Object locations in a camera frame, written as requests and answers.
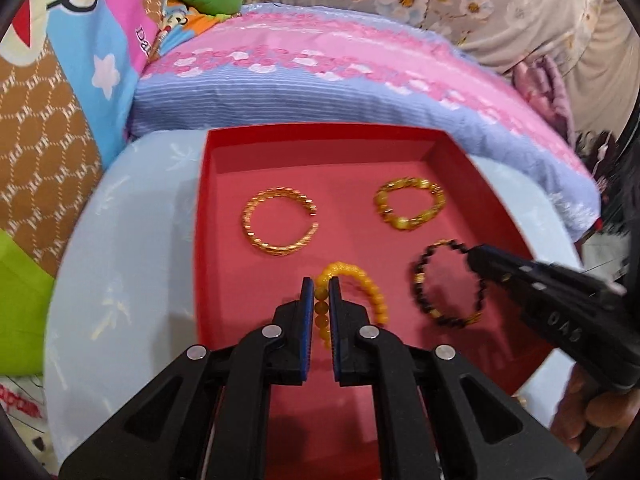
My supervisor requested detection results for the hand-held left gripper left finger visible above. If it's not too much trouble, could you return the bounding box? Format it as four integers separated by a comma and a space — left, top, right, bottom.
59, 276, 315, 480

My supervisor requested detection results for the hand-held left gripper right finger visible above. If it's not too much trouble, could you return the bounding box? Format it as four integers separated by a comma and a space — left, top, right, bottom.
327, 276, 589, 480

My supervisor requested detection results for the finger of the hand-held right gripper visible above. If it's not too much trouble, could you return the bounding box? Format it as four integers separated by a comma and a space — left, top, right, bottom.
465, 244, 538, 308

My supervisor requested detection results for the yellow bead bracelet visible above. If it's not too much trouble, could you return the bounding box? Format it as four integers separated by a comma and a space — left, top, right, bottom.
312, 261, 390, 352

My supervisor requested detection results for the black bead bracelet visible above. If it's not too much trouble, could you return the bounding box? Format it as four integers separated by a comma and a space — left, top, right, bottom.
409, 239, 489, 329

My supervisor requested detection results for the red cardboard box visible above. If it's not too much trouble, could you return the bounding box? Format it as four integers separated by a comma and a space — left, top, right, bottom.
192, 127, 549, 480

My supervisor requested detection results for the person's right hand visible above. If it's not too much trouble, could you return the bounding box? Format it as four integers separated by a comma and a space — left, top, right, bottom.
551, 364, 640, 472

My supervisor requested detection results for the gold open bangle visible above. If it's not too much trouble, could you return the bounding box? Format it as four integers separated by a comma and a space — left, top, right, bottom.
241, 187, 320, 257

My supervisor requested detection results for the pink blue striped pillow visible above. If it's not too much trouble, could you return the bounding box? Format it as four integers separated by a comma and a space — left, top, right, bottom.
127, 2, 602, 242

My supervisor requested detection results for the grey floral cloth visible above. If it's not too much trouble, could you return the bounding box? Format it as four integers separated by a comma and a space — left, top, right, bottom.
234, 0, 640, 133

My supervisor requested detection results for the bright green cloth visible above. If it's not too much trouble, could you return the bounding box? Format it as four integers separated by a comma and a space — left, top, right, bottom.
0, 230, 56, 377

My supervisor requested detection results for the cartoon printed blanket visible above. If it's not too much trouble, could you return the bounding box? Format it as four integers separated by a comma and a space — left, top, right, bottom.
0, 0, 242, 281

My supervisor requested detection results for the gold amber bead bracelet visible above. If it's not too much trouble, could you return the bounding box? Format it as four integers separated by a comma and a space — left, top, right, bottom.
373, 177, 446, 234

